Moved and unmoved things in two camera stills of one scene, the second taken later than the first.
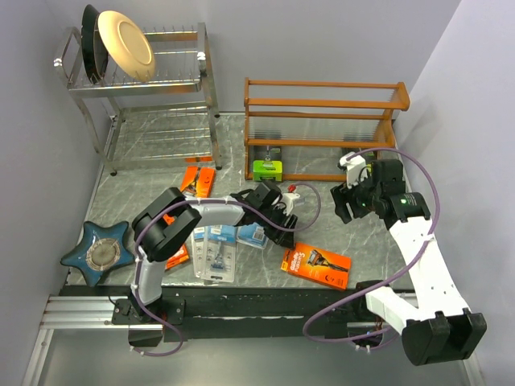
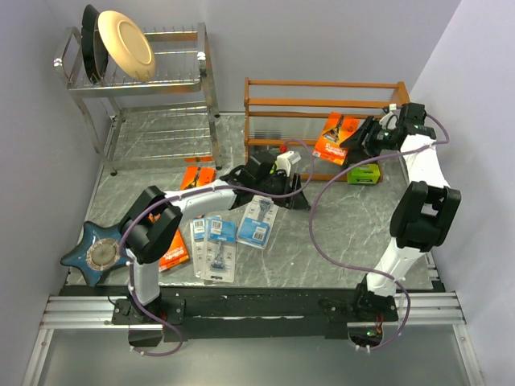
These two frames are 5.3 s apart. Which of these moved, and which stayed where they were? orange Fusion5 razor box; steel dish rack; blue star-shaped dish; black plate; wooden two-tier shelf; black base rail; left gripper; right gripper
Moved: left gripper; right gripper; orange Fusion5 razor box
Stayed: wooden two-tier shelf; black plate; black base rail; steel dish rack; blue star-shaped dish
